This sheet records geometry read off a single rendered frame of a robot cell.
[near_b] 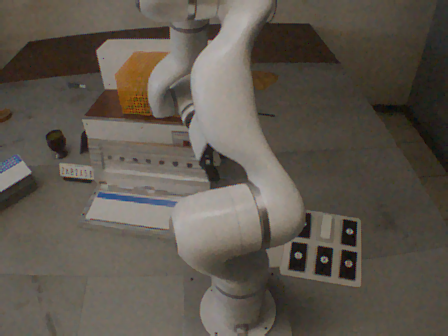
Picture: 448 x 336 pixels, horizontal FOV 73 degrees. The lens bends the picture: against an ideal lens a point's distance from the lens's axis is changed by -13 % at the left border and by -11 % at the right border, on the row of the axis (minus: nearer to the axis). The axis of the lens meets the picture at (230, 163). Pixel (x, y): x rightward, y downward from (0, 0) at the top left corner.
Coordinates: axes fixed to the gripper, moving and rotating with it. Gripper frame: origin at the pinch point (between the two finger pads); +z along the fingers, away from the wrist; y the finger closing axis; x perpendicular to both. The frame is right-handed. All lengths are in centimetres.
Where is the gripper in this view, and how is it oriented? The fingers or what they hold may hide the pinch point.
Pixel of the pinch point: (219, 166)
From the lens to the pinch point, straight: 82.7
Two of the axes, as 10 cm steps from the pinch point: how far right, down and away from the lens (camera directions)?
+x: 8.7, -1.0, 4.8
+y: 3.2, -6.1, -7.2
